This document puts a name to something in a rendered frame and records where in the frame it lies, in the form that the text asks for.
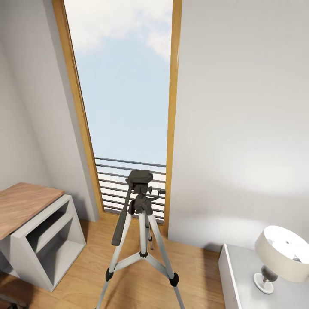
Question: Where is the camera tripod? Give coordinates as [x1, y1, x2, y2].
[95, 170, 185, 309]

